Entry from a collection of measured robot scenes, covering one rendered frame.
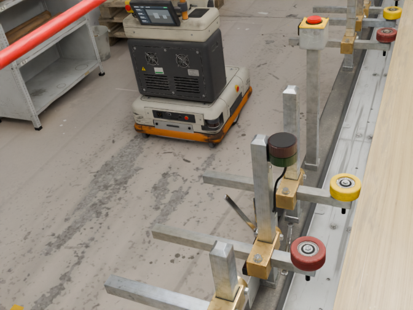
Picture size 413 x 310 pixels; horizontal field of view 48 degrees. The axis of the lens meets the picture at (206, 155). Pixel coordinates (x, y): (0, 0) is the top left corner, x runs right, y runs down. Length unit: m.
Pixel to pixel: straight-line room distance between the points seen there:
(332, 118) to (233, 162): 1.07
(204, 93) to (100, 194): 0.87
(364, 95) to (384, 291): 1.32
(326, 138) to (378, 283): 0.84
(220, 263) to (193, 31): 1.96
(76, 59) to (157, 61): 1.53
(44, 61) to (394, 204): 3.51
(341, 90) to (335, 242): 0.80
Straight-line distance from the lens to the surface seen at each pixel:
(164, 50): 2.83
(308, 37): 1.38
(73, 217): 2.75
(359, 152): 1.87
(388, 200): 1.25
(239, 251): 1.17
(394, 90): 1.71
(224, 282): 0.91
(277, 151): 0.95
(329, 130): 1.84
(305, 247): 1.10
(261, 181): 1.04
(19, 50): 0.28
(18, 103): 3.63
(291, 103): 1.20
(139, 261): 2.38
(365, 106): 2.15
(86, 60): 4.23
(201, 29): 2.66
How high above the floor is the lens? 1.73
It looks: 36 degrees down
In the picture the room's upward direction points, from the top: 9 degrees counter-clockwise
